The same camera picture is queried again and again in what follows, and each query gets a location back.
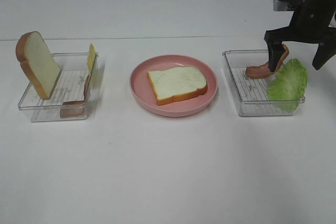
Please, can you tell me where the left clear plastic container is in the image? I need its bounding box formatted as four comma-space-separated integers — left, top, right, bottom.
18, 52, 100, 122

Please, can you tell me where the bacon strip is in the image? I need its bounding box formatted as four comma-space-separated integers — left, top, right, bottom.
60, 74, 91, 118
245, 44, 289, 79

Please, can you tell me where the pink round plate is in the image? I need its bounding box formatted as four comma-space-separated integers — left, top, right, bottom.
130, 55, 218, 117

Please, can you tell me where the yellow cheese slice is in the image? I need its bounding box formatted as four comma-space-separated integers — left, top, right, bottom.
87, 44, 96, 73

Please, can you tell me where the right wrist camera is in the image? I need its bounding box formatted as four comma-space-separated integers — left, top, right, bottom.
273, 0, 304, 12

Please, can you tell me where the clear plastic container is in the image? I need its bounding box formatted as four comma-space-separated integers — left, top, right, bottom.
222, 50, 305, 116
18, 52, 100, 122

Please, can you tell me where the bread slice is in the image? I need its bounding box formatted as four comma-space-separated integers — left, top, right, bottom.
15, 31, 61, 99
147, 66, 207, 105

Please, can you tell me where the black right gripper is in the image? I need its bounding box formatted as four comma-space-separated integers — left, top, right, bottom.
265, 0, 336, 72

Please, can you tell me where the right clear plastic container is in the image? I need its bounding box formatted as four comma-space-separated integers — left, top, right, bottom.
222, 50, 305, 116

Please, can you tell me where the green lettuce leaf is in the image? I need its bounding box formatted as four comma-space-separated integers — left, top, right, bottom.
267, 59, 308, 112

